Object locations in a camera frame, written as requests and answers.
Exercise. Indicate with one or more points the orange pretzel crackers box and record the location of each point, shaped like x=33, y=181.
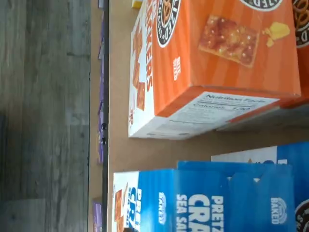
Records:
x=217, y=72
x=304, y=72

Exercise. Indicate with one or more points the wooden shelf board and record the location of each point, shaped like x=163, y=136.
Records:
x=149, y=154

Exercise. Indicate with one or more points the purple Annie's snack box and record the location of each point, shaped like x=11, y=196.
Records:
x=100, y=135
x=101, y=36
x=97, y=217

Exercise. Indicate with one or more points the blue pretzel crackers box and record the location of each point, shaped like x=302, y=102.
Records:
x=294, y=152
x=169, y=193

